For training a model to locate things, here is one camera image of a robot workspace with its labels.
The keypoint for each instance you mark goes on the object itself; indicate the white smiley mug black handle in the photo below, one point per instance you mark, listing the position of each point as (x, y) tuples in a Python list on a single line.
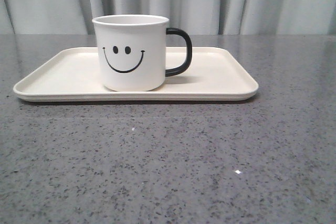
[(132, 51)]

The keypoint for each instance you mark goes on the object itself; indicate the cream rectangular plastic tray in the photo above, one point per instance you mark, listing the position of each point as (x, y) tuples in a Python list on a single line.
[(73, 75)]

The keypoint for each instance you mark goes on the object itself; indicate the pale grey pleated curtain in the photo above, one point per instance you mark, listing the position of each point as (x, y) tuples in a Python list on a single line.
[(196, 17)]

